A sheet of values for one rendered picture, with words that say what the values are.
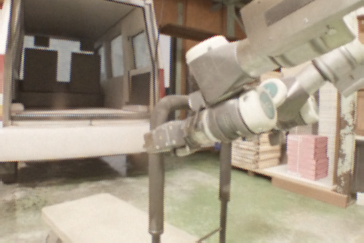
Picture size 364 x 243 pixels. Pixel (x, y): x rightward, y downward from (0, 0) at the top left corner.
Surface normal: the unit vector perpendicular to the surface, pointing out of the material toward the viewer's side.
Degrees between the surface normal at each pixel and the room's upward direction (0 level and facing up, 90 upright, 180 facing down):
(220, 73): 108
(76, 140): 88
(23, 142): 88
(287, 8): 90
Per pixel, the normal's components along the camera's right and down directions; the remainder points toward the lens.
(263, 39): -0.77, 0.00
